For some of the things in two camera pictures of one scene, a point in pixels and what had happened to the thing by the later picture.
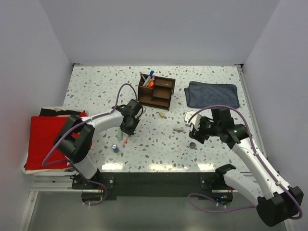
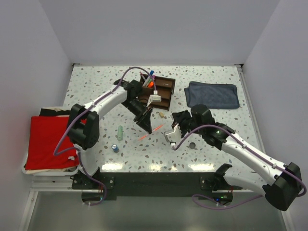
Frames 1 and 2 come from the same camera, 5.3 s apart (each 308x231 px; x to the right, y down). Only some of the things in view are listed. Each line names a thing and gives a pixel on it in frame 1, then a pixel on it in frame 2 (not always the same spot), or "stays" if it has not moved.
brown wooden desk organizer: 158,96 stays
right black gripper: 195,134 → 179,118
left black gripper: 131,132 → 143,119
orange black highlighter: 151,84 stays
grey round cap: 192,145 stays
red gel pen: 143,76 stays
